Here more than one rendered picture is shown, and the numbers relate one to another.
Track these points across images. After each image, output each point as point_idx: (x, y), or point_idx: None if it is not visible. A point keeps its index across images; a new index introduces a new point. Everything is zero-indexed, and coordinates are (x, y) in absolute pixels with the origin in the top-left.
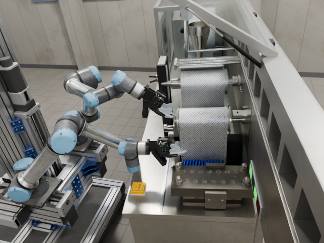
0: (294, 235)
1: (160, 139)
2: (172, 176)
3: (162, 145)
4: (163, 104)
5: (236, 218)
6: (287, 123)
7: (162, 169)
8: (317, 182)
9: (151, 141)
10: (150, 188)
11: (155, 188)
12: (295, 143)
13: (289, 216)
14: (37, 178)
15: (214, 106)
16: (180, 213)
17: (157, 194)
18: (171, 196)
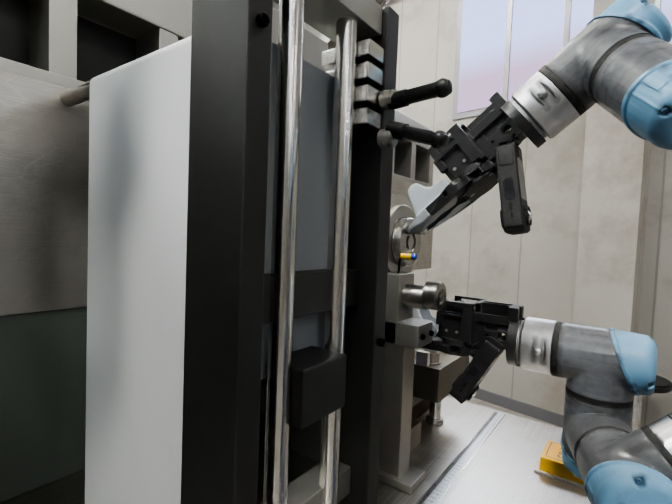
0: (419, 183)
1: (468, 303)
2: (453, 358)
3: (467, 297)
4: (439, 186)
5: None
6: (397, 116)
7: (463, 487)
8: (425, 127)
9: (502, 308)
10: (523, 458)
11: (506, 452)
12: (407, 123)
13: (413, 181)
14: None
15: None
16: (454, 399)
17: (499, 439)
18: (462, 423)
